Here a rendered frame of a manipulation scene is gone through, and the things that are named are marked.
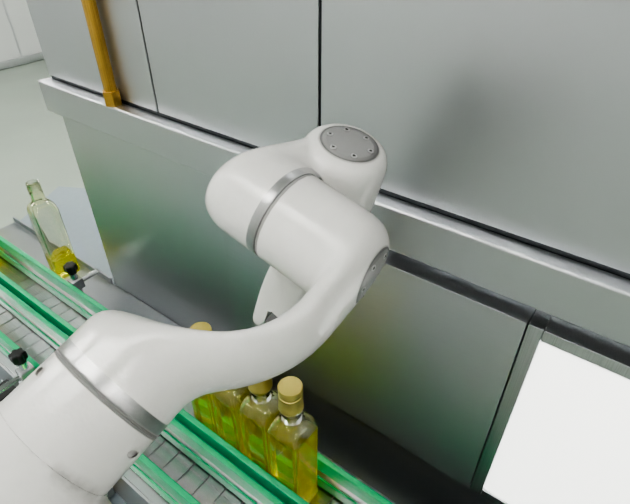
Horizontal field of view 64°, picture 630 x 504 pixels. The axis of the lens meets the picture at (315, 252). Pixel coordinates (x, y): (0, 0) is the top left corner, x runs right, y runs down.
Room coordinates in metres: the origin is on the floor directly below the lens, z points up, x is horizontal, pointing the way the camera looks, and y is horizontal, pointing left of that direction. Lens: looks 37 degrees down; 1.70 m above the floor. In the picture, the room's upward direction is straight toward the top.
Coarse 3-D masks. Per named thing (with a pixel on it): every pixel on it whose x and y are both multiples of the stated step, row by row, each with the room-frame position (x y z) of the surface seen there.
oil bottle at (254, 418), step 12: (276, 396) 0.46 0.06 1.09; (240, 408) 0.45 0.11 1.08; (252, 408) 0.44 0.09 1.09; (264, 408) 0.44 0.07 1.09; (276, 408) 0.45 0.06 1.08; (240, 420) 0.45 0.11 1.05; (252, 420) 0.44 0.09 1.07; (264, 420) 0.43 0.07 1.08; (252, 432) 0.44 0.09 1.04; (264, 432) 0.43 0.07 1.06; (252, 444) 0.44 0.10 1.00; (264, 444) 0.43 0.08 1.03; (252, 456) 0.44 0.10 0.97; (264, 456) 0.43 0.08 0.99; (264, 468) 0.43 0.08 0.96
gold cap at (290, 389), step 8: (288, 376) 0.44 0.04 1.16; (280, 384) 0.43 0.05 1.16; (288, 384) 0.43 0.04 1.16; (296, 384) 0.43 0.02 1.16; (280, 392) 0.41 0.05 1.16; (288, 392) 0.41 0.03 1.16; (296, 392) 0.41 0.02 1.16; (280, 400) 0.41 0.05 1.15; (288, 400) 0.41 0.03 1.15; (296, 400) 0.41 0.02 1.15; (280, 408) 0.42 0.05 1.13; (288, 408) 0.41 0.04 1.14; (296, 408) 0.41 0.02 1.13; (288, 416) 0.41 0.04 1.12
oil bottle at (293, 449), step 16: (304, 416) 0.43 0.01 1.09; (272, 432) 0.41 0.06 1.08; (288, 432) 0.40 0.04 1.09; (304, 432) 0.41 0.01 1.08; (272, 448) 0.41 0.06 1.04; (288, 448) 0.39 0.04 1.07; (304, 448) 0.40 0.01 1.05; (272, 464) 0.41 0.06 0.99; (288, 464) 0.39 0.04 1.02; (304, 464) 0.40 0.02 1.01; (288, 480) 0.40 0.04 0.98; (304, 480) 0.40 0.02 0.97; (304, 496) 0.40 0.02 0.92
